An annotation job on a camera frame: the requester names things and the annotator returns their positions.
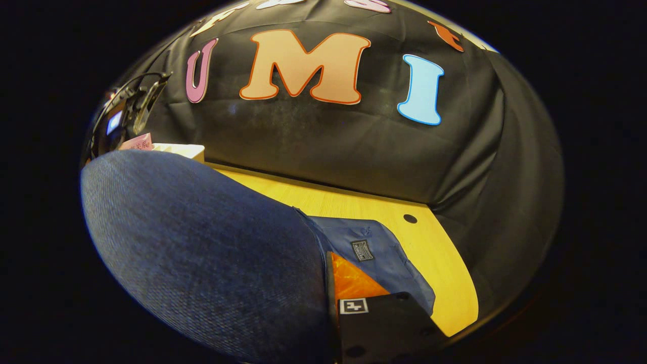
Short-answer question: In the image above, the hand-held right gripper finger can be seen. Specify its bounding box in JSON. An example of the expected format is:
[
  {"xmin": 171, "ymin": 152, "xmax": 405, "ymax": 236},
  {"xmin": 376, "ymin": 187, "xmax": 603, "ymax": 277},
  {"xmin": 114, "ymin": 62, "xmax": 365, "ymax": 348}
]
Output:
[{"xmin": 326, "ymin": 251, "xmax": 448, "ymax": 364}]

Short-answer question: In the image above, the pink book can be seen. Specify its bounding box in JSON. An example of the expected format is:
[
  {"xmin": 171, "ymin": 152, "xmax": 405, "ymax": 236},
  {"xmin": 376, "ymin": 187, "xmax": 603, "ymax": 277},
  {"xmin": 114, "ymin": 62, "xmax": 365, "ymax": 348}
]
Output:
[{"xmin": 119, "ymin": 132, "xmax": 154, "ymax": 152}]

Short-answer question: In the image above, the white bookshelf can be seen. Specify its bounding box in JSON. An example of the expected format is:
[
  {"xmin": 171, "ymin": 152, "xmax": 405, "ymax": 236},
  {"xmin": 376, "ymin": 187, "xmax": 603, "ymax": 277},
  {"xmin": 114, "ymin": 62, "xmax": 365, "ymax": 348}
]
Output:
[{"xmin": 151, "ymin": 143, "xmax": 206, "ymax": 164}]

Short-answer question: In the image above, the blue schoolbag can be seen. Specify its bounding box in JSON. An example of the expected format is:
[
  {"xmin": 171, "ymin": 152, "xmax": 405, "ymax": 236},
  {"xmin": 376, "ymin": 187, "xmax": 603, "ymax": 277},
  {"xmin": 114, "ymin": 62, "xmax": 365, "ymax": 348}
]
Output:
[{"xmin": 80, "ymin": 150, "xmax": 436, "ymax": 364}]

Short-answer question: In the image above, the black backdrop cloth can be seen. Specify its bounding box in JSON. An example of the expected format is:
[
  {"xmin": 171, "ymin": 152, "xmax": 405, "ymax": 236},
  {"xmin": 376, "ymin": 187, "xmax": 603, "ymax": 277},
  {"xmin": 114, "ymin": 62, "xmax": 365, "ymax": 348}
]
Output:
[{"xmin": 83, "ymin": 0, "xmax": 565, "ymax": 324}]

